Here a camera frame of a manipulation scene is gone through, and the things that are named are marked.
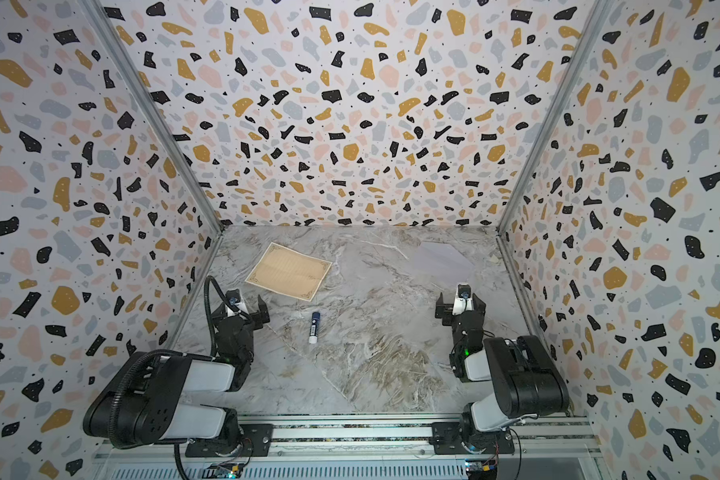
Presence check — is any pale lilac envelope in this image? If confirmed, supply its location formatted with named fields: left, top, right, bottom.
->
left=409, top=242, right=474, bottom=282

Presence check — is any beige decorated letter paper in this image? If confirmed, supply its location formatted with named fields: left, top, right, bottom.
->
left=245, top=243, right=333, bottom=302

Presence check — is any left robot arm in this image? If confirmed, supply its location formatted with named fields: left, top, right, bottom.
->
left=82, top=290, right=270, bottom=456

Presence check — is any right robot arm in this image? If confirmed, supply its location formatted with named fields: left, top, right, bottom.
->
left=431, top=284, right=570, bottom=455

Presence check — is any blue white glue stick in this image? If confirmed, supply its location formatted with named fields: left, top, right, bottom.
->
left=308, top=312, right=321, bottom=344

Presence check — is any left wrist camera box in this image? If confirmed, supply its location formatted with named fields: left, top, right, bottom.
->
left=224, top=289, right=249, bottom=318

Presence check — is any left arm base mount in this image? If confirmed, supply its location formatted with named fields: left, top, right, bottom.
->
left=184, top=424, right=274, bottom=461

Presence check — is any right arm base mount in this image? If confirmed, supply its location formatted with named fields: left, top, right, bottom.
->
left=429, top=422, right=515, bottom=455

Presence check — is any black corrugated cable conduit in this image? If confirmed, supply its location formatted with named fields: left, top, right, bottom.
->
left=109, top=274, right=241, bottom=448

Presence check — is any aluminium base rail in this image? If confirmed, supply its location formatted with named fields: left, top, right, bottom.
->
left=89, top=412, right=613, bottom=480

